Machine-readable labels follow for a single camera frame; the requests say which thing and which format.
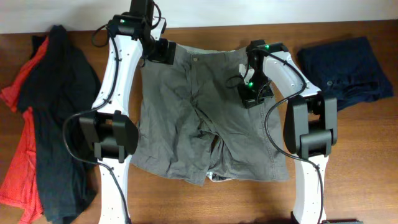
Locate red mesh shirt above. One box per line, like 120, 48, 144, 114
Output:
1, 37, 49, 224

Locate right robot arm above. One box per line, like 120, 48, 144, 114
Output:
237, 40, 337, 223

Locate folded navy garment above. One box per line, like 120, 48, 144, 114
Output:
297, 37, 394, 111

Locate black t-shirt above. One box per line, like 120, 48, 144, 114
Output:
17, 26, 101, 223

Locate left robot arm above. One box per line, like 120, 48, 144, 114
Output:
76, 0, 176, 223

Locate grey shorts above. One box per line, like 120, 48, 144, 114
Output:
131, 45, 289, 185

